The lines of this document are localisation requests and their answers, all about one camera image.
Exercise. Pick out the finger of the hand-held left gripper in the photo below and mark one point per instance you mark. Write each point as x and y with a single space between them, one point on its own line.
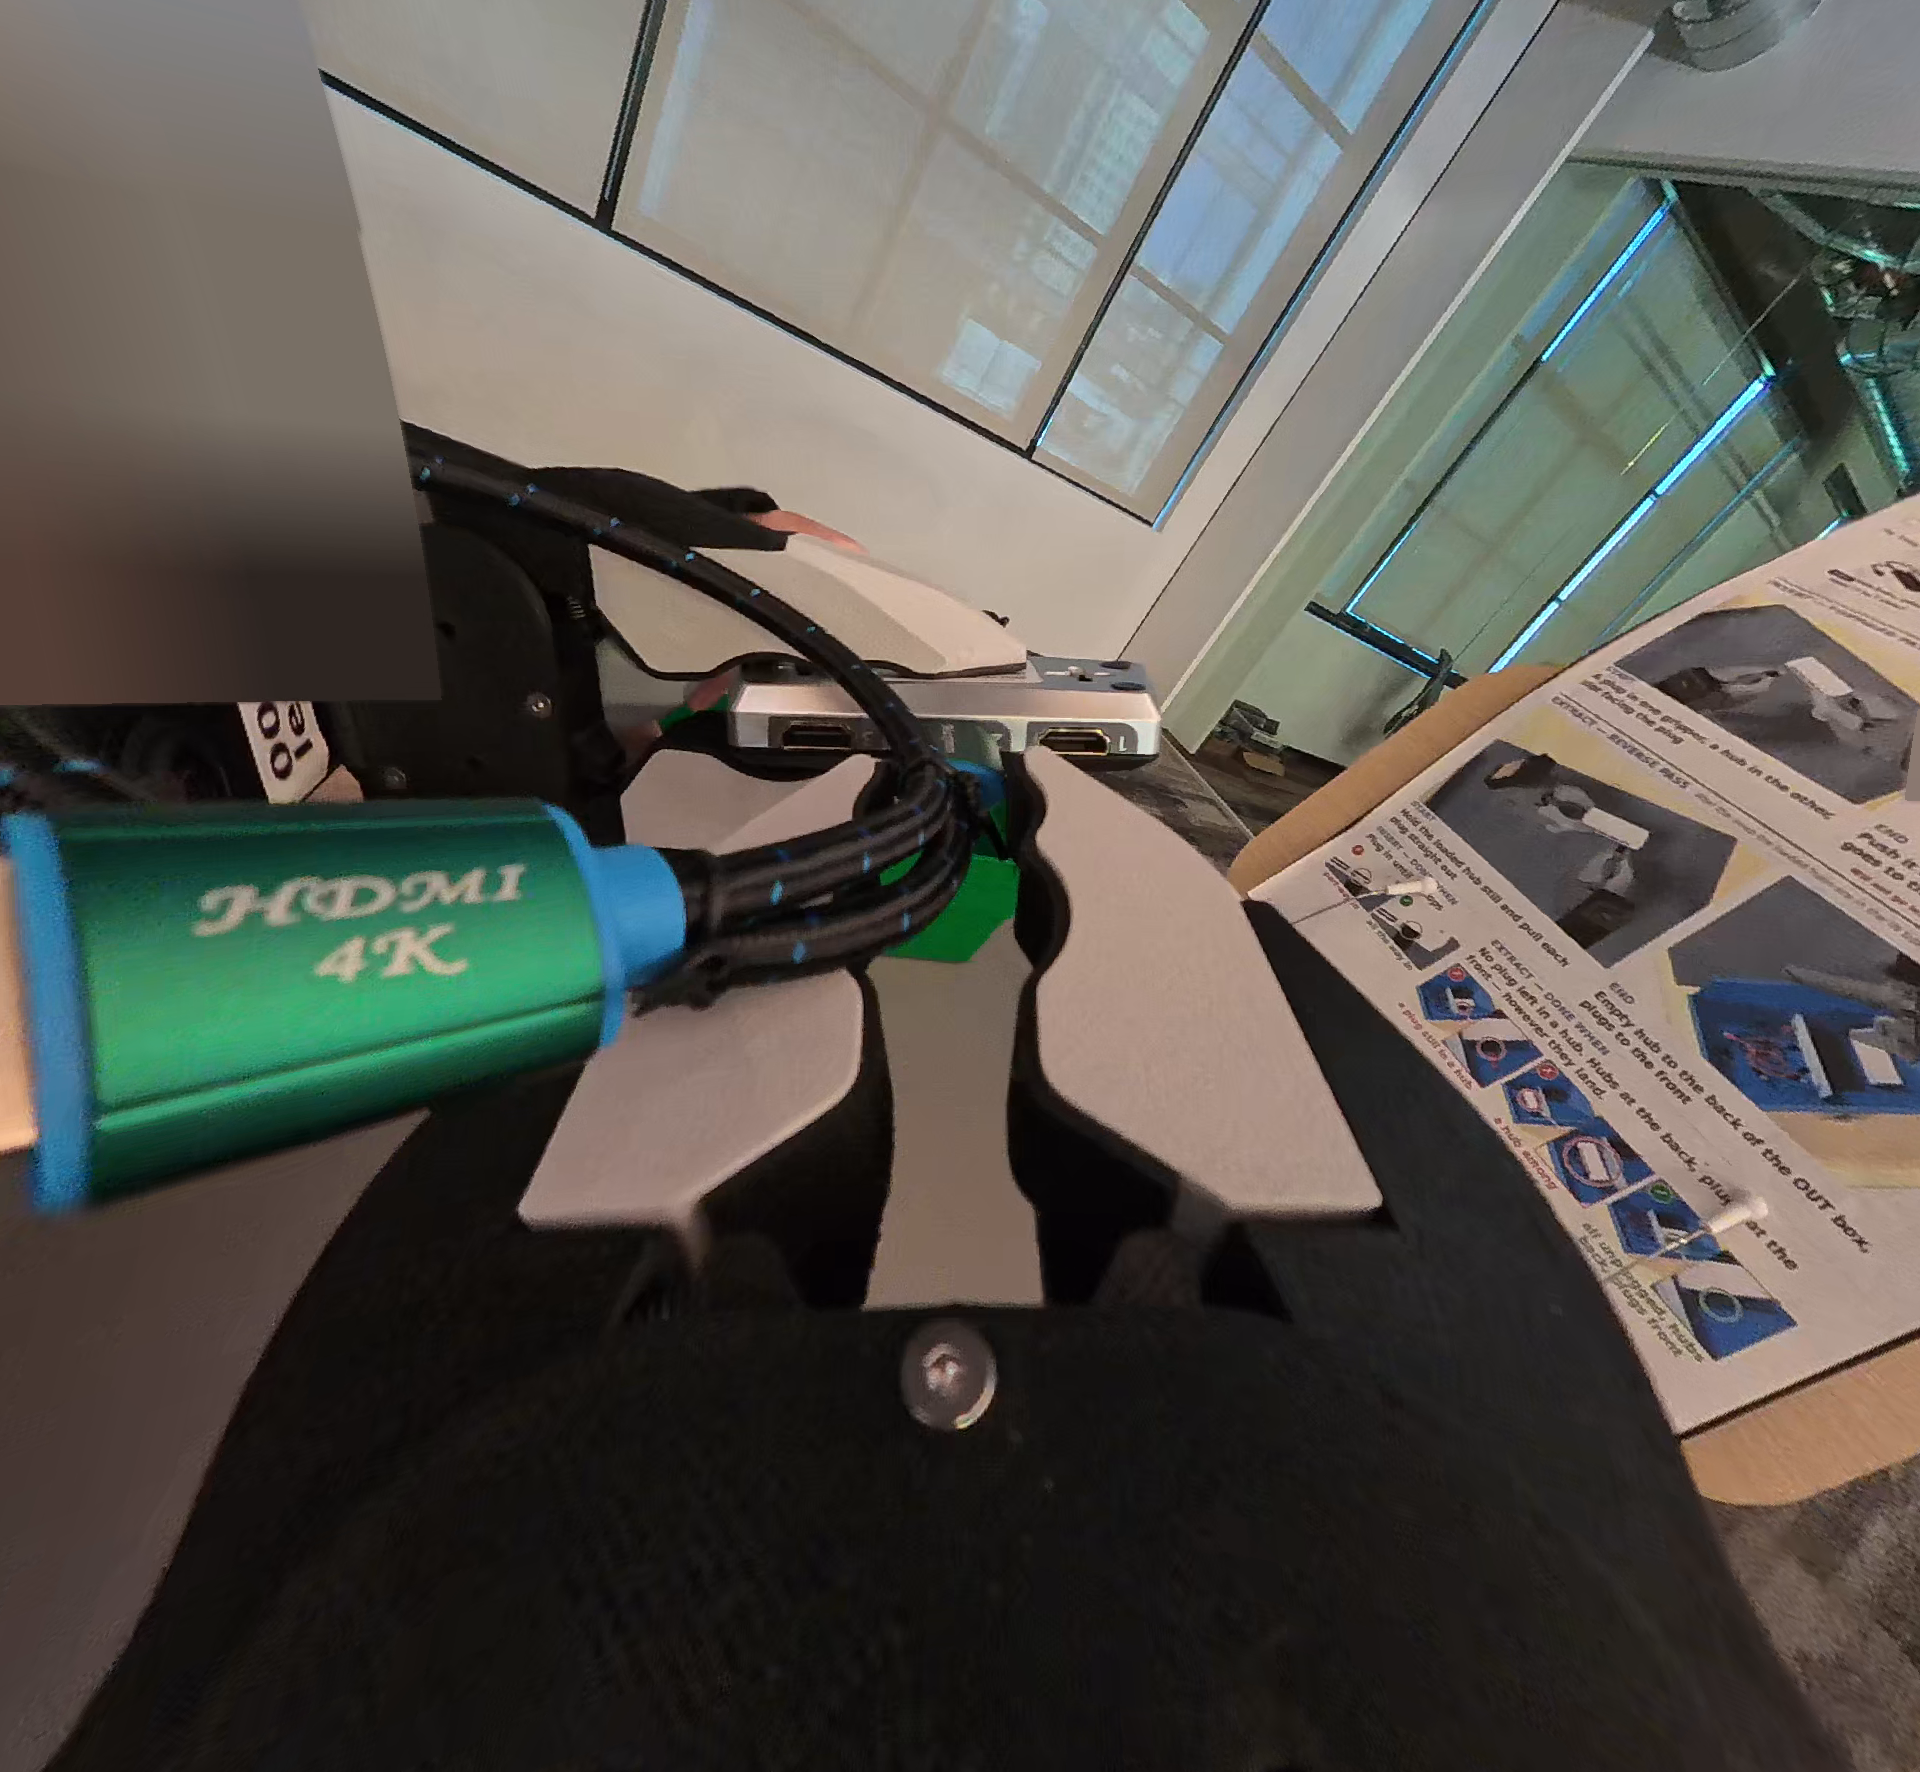
930 618

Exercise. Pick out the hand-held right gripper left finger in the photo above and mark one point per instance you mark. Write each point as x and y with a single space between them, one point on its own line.
707 1114

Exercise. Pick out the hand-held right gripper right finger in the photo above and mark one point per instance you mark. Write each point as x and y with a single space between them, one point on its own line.
1200 1054

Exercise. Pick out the silver port hub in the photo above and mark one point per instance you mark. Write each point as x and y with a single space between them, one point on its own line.
1006 724

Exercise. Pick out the green plastic bin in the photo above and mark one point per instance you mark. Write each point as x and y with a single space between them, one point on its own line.
967 918

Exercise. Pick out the person's left hand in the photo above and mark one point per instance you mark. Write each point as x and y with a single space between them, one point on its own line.
804 521

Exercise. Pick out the printed instruction sheet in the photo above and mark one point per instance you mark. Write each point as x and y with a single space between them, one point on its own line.
1681 963

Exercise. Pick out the instruction sheet on stand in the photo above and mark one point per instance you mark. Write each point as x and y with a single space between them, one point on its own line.
1799 1473

